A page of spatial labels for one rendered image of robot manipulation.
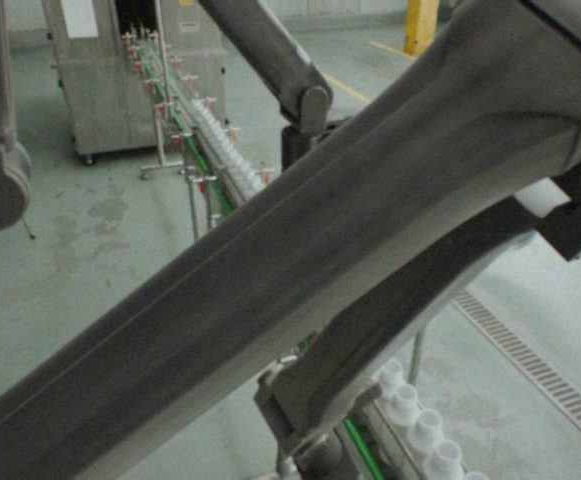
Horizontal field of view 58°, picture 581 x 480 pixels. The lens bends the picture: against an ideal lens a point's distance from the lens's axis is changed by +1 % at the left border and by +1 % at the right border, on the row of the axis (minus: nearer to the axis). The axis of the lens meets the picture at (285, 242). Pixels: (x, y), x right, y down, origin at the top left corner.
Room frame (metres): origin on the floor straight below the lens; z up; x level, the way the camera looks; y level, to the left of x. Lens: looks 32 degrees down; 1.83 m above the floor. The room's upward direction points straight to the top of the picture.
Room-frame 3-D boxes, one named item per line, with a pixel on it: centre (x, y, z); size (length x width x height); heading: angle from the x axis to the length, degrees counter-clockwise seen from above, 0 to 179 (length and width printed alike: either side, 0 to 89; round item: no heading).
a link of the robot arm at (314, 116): (0.68, -0.06, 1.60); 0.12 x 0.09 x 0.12; 110
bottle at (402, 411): (0.60, -0.20, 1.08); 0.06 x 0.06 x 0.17
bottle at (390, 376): (0.66, -0.19, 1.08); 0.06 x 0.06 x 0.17
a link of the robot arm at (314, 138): (0.66, -0.03, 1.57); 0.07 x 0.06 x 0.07; 110
